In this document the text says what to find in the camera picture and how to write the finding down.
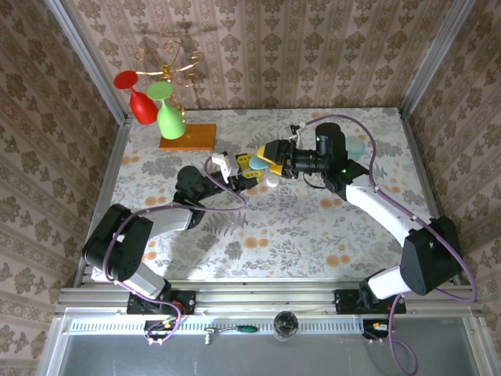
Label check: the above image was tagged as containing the aluminium table side rail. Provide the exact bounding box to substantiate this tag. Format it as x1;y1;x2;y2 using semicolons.
398;109;463;285
73;113;134;285

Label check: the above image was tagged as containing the black power connector block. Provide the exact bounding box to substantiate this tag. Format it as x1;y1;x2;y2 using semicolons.
142;319;178;342
362;319;392;341

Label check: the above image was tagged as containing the orange wooden rack base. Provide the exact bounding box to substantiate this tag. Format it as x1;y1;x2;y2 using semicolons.
158;123;218;152

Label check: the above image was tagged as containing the aluminium table long rail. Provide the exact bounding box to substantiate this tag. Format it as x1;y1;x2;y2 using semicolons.
54;278;485;316

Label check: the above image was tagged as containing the green plastic wine glass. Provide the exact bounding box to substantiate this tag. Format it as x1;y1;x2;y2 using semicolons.
146;81;187;140

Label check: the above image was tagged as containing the gold wire glass rack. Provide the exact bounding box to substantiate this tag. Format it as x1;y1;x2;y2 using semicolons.
134;38;206;138

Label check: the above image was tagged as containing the teal translucent plastic cup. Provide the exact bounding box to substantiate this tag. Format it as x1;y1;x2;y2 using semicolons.
346;135;366;161

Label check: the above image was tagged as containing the slotted grey cable duct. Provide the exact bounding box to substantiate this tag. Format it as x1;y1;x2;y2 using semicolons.
68;316;467;336

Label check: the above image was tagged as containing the green handled ratchet screwdriver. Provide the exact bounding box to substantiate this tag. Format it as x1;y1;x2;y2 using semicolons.
203;324;258;345

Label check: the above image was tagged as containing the black round camera dome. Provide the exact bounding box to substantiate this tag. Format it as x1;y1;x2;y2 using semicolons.
272;310;300;341

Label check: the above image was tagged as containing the red plastic wine glass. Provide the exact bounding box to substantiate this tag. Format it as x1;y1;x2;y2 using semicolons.
114;70;160;126

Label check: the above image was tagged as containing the thin black cable loop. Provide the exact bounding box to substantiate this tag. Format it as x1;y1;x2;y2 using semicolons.
303;172;326;189

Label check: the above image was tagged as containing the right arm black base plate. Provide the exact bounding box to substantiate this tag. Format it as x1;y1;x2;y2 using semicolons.
334;288;407;315

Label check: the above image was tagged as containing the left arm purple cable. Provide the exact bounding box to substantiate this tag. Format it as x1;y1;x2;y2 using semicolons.
103;156;248;346

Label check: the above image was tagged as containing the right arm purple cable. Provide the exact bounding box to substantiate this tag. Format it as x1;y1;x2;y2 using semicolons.
303;114;478;373

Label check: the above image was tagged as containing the grey metal panel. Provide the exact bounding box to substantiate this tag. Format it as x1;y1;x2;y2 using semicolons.
38;315;498;376

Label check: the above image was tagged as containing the aluminium frame post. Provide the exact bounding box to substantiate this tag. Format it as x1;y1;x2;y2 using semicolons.
45;0;134;125
398;0;478;117

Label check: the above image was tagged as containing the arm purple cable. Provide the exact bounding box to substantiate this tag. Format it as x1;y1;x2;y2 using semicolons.
103;156;248;346
303;114;478;373

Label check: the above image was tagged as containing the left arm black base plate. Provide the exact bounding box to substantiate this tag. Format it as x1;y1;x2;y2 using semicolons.
126;290;196;316

